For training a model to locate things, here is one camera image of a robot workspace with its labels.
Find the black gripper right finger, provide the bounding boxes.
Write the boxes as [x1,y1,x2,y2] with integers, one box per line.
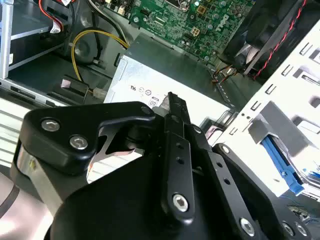
[174,92,315,240]

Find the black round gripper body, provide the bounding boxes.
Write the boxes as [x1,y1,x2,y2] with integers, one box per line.
[44,129,320,240]

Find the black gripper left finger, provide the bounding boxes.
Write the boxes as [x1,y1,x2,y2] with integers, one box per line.
[18,91,196,223]

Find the hard disk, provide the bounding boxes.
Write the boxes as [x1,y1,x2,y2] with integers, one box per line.
[259,134,320,198]

